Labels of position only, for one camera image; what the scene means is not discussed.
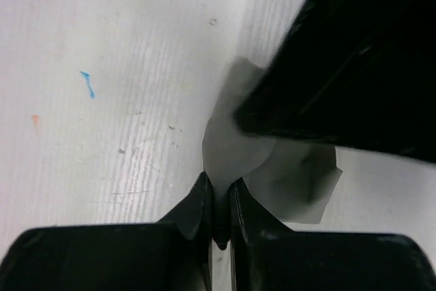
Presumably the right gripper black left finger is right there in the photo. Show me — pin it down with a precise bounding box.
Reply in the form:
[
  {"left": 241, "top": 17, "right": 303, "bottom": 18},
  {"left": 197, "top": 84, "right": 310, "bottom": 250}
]
[{"left": 1, "top": 174, "right": 212, "bottom": 290}]

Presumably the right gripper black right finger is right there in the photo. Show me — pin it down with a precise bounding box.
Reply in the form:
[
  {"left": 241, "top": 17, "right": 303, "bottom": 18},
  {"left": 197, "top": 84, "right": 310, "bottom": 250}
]
[{"left": 230, "top": 180, "right": 435, "bottom": 290}]

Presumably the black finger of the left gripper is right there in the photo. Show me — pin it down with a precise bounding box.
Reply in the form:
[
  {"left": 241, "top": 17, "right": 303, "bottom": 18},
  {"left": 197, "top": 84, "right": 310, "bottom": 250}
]
[{"left": 234, "top": 0, "right": 435, "bottom": 163}]

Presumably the grey underwear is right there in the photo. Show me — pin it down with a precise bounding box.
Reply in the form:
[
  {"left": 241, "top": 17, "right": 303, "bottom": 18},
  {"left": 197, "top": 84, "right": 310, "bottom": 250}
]
[{"left": 202, "top": 58, "right": 342, "bottom": 226}]

